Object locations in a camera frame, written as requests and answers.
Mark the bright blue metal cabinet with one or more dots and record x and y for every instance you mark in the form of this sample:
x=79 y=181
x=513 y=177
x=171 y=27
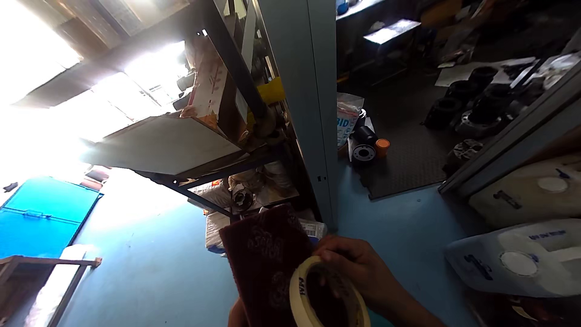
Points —
x=45 y=218

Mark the dark red container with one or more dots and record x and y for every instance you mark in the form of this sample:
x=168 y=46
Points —
x=540 y=313

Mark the person's right hand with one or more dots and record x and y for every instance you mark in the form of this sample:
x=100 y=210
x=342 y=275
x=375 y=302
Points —
x=361 y=269

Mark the yellowish jerrycan, dark print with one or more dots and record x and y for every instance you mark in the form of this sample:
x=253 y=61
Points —
x=522 y=193

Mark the black cylindrical filter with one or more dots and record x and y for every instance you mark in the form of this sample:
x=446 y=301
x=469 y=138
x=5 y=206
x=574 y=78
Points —
x=364 y=150

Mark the person's right fingers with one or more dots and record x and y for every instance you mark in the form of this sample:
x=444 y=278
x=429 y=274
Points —
x=338 y=244

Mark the person's left hand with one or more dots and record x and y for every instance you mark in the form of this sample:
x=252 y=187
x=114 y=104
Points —
x=237 y=315

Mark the person's right thumb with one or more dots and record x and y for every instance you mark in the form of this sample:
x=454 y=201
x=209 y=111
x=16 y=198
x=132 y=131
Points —
x=340 y=265

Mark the white sheet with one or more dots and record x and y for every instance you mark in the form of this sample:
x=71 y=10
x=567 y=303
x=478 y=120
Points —
x=454 y=76

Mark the orange round can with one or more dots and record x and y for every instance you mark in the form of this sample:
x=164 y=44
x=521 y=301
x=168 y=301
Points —
x=382 y=147

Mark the person's right forearm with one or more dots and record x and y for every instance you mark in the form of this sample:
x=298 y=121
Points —
x=408 y=308

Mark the pile of black metal cylinders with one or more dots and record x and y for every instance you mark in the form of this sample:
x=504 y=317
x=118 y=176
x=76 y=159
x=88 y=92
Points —
x=483 y=102

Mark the dark red patterned cloth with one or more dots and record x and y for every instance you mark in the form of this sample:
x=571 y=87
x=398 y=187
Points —
x=261 y=261

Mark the yellow plastic wrap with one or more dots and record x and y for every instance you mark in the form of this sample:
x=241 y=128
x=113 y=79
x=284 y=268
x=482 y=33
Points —
x=272 y=90

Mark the large cardboard box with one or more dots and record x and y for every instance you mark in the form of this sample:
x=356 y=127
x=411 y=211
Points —
x=168 y=143

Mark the white jerrycan, blue print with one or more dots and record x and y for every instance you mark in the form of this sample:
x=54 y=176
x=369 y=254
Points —
x=494 y=268

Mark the black textured floor mat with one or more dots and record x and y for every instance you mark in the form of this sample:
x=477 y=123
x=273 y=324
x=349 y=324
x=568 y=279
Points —
x=401 y=170

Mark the masking tape roll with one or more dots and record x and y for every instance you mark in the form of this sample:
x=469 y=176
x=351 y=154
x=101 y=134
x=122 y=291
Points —
x=298 y=297

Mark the brown wooden frame table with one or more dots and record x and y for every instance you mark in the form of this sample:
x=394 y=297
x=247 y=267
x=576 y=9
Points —
x=54 y=261

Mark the grey metal door frame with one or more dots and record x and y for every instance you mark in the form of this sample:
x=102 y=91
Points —
x=302 y=86

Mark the white package with barcode label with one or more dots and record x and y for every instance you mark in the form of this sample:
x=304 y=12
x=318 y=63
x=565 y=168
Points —
x=313 y=227

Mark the white plastic-wrapped package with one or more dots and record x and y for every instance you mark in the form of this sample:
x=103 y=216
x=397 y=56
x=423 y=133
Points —
x=215 y=229

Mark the small table with bright top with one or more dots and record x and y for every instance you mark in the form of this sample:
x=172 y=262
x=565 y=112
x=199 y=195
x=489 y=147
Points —
x=390 y=32

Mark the dark metal shelf rack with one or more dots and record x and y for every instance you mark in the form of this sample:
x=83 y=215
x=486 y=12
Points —
x=234 y=59

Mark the clear bag with blue print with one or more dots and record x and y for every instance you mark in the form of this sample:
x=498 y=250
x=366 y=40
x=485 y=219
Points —
x=347 y=122

